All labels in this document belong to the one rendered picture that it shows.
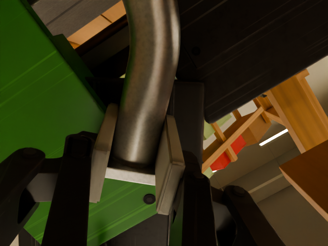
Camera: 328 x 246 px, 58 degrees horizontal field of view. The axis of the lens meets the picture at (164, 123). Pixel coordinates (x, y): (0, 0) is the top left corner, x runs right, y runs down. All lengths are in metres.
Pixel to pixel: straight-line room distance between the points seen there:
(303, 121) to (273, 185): 6.78
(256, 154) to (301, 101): 8.67
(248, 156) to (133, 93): 9.48
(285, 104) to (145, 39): 0.87
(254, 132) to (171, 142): 4.06
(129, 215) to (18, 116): 0.11
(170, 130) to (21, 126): 0.11
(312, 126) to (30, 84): 0.93
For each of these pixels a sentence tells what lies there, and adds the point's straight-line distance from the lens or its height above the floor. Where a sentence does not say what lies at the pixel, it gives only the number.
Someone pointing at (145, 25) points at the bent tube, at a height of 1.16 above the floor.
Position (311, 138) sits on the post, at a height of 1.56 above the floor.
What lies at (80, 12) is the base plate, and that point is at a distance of 0.83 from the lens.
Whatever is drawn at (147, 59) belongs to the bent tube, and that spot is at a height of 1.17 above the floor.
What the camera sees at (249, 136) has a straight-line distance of 4.21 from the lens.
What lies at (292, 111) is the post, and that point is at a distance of 1.02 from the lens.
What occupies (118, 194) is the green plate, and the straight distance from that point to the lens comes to 0.24.
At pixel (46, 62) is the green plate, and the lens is 0.21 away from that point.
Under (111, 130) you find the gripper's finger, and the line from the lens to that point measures 0.16.
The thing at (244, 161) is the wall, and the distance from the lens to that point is 9.66.
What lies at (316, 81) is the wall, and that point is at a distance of 9.85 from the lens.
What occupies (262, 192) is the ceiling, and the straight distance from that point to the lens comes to 7.79.
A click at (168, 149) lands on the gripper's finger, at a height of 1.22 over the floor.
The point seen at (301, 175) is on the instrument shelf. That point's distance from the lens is 0.73.
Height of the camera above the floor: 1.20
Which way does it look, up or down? 4 degrees up
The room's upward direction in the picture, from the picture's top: 148 degrees clockwise
